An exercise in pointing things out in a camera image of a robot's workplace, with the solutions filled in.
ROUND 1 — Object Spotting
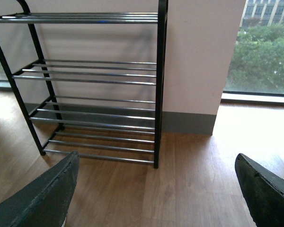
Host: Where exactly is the black metal shoe rack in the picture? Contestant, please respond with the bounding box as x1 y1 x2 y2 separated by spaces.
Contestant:
0 0 168 168

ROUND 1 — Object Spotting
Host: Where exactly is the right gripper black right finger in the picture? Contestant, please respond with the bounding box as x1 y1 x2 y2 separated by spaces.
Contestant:
235 153 284 227

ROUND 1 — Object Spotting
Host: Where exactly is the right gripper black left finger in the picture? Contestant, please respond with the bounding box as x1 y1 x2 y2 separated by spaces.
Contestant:
0 151 80 227

